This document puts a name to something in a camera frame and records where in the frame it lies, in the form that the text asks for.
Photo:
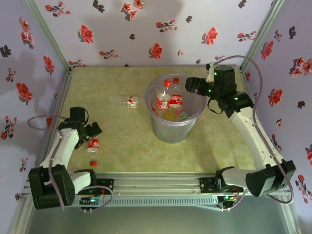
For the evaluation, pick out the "Coca-Cola bottle red cap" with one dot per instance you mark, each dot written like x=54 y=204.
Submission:
x=93 y=144
x=162 y=104
x=176 y=98

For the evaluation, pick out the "yellow label plastic bottle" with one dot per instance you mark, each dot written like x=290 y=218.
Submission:
x=169 y=115

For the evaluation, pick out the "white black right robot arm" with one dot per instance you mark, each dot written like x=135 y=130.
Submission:
x=251 y=131

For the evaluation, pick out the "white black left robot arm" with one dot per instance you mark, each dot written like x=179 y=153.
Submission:
x=63 y=146

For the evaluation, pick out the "metal mesh waste bin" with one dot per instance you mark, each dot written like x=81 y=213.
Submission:
x=170 y=132

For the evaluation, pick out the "clear bottle green label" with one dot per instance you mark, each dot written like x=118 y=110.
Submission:
x=184 y=117

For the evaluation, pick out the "clear water bottle white cap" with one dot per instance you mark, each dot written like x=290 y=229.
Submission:
x=132 y=101

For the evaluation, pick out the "small circuit board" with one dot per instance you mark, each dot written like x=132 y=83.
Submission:
x=91 y=200
x=228 y=198

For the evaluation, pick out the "aluminium frame post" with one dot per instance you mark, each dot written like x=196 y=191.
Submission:
x=263 y=36
x=48 y=36

